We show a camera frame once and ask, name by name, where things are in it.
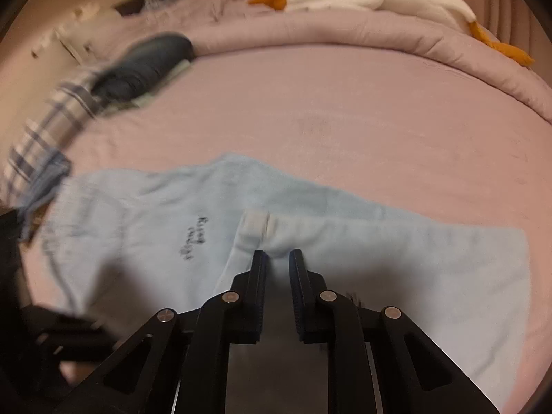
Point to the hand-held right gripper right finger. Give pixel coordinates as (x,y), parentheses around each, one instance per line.
(301,293)

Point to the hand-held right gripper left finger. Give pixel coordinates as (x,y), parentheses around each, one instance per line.
(255,293)

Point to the light blue strawberry print pants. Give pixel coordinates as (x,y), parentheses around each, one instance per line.
(151,224)

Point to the folded light blue jeans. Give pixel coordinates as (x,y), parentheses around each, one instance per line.
(47,177)

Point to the bed with pink sheet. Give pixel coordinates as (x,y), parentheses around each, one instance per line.
(345,129)

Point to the plaid pillow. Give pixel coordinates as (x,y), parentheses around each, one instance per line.
(56,112)

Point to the folded dark blue jeans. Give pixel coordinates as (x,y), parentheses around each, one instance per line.
(142,64)

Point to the beige padded headboard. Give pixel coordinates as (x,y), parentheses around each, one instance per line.
(34,82)

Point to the pink quilt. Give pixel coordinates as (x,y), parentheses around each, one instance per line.
(345,30)

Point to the pink curtain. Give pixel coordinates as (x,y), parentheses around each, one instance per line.
(496,0)

